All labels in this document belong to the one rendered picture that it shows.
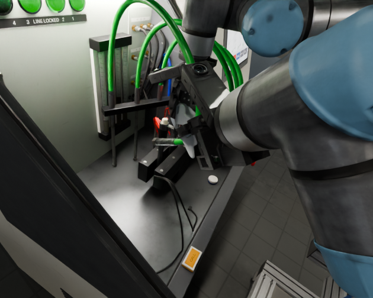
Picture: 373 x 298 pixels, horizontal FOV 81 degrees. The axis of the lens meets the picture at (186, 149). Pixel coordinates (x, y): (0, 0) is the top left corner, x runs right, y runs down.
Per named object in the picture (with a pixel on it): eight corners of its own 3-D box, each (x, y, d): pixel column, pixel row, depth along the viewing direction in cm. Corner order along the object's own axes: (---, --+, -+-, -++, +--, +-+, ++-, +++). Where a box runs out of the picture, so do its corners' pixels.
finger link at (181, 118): (186, 140, 59) (192, 110, 53) (167, 132, 61) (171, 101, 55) (191, 135, 62) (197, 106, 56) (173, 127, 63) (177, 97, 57)
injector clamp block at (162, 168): (159, 203, 78) (164, 174, 68) (137, 190, 81) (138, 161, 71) (199, 154, 103) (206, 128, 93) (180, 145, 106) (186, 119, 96)
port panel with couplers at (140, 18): (134, 98, 88) (136, 9, 69) (127, 95, 89) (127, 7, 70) (152, 88, 98) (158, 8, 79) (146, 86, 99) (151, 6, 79)
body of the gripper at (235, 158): (197, 169, 36) (233, 172, 25) (180, 121, 36) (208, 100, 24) (235, 154, 38) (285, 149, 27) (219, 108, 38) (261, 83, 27)
